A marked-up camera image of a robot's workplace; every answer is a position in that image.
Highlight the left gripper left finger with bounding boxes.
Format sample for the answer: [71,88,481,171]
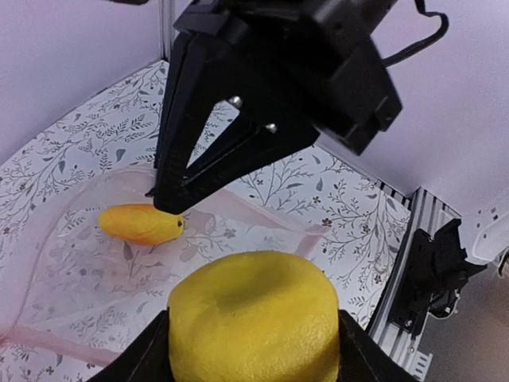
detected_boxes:
[88,310,171,382]

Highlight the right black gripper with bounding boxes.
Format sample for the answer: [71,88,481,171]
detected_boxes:
[152,1,402,211]

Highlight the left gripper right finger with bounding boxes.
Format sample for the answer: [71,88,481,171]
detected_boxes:
[337,310,416,382]

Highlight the clear zip top bag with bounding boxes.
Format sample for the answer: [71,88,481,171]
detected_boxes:
[1,166,326,366]

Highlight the yellow lemon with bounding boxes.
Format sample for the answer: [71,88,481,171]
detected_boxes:
[168,251,340,381]

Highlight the orange yellow mango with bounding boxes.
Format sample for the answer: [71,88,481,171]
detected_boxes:
[99,204,185,245]

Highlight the floral tablecloth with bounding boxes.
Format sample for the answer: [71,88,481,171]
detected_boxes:
[1,61,410,381]

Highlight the right aluminium frame post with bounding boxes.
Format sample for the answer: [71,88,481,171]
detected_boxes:
[158,0,175,62]

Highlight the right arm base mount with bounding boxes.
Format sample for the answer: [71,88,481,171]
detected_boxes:
[390,219,487,339]

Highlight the front aluminium rail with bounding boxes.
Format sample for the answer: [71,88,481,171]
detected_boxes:
[368,188,460,381]

